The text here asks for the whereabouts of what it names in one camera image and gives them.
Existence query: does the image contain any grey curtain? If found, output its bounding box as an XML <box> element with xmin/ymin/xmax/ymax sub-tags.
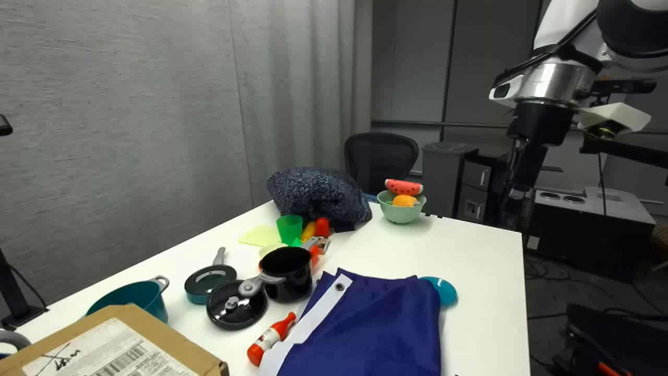
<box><xmin>228</xmin><ymin>0</ymin><xmax>372</xmax><ymax>207</ymax></box>

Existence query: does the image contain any teal pot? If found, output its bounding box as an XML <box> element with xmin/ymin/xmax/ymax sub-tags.
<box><xmin>85</xmin><ymin>275</ymin><xmax>170</xmax><ymax>324</ymax></box>

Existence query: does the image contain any dark speckled fabric bag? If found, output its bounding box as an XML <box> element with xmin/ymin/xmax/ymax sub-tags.
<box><xmin>267</xmin><ymin>167</ymin><xmax>373</xmax><ymax>233</ymax></box>

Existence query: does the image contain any green plastic cup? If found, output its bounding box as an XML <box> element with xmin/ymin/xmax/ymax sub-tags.
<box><xmin>276</xmin><ymin>215</ymin><xmax>304</xmax><ymax>246</ymax></box>

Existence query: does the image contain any cardboard box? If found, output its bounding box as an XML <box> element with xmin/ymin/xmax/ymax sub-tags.
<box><xmin>0</xmin><ymin>304</ymin><xmax>230</xmax><ymax>376</ymax></box>

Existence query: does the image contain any stand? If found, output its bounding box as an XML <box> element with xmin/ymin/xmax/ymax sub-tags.
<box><xmin>0</xmin><ymin>248</ymin><xmax>49</xmax><ymax>331</ymax></box>

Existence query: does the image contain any toy packet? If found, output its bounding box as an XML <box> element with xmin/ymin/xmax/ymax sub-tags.
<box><xmin>302</xmin><ymin>236</ymin><xmax>330</xmax><ymax>256</ymax></box>

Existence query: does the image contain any black saucepan with grey handle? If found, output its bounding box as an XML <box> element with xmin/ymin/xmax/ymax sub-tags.
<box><xmin>239</xmin><ymin>246</ymin><xmax>314</xmax><ymax>303</ymax></box>

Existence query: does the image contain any small teal frying pan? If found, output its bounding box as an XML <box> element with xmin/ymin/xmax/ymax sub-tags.
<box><xmin>184</xmin><ymin>247</ymin><xmax>238</xmax><ymax>305</ymax></box>

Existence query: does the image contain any grey curved object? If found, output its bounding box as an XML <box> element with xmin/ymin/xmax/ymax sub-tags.
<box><xmin>0</xmin><ymin>330</ymin><xmax>32</xmax><ymax>358</ymax></box>

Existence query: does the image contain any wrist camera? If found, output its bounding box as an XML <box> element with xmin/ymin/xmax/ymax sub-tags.
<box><xmin>576</xmin><ymin>102</ymin><xmax>652</xmax><ymax>139</ymax></box>

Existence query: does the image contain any orange and white toy bottle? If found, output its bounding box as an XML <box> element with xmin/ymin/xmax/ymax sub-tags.
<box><xmin>246</xmin><ymin>312</ymin><xmax>297</xmax><ymax>367</ymax></box>

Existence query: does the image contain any black pot lid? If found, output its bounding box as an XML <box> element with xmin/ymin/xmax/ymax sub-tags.
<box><xmin>206</xmin><ymin>293</ymin><xmax>268</xmax><ymax>331</ymax></box>

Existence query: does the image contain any grey toy stove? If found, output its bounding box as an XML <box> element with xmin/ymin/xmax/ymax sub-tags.
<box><xmin>527</xmin><ymin>185</ymin><xmax>657</xmax><ymax>283</ymax></box>

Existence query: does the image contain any black office chair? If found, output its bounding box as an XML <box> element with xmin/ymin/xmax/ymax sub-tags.
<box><xmin>344</xmin><ymin>132</ymin><xmax>420</xmax><ymax>196</ymax></box>

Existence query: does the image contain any black drawer cabinet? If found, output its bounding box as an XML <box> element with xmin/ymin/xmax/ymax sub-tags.
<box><xmin>457</xmin><ymin>151</ymin><xmax>515</xmax><ymax>225</ymax></box>

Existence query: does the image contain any teal round disc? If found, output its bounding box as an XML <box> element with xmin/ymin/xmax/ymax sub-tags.
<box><xmin>419</xmin><ymin>276</ymin><xmax>459</xmax><ymax>307</ymax></box>

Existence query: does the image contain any yellow-green napkin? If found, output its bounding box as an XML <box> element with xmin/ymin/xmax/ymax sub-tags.
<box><xmin>238</xmin><ymin>225</ymin><xmax>282</xmax><ymax>248</ymax></box>

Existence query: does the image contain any mint green bowl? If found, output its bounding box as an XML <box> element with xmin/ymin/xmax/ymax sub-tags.
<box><xmin>377</xmin><ymin>190</ymin><xmax>427</xmax><ymax>225</ymax></box>

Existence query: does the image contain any blue cloth with white band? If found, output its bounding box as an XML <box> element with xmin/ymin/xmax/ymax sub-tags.
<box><xmin>259</xmin><ymin>268</ymin><xmax>443</xmax><ymax>376</ymax></box>

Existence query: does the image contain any toy watermelon slice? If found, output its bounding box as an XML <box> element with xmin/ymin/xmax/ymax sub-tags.
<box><xmin>385</xmin><ymin>179</ymin><xmax>424</xmax><ymax>196</ymax></box>

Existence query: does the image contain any grey bin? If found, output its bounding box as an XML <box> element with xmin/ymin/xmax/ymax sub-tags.
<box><xmin>422</xmin><ymin>142</ymin><xmax>478</xmax><ymax>217</ymax></box>

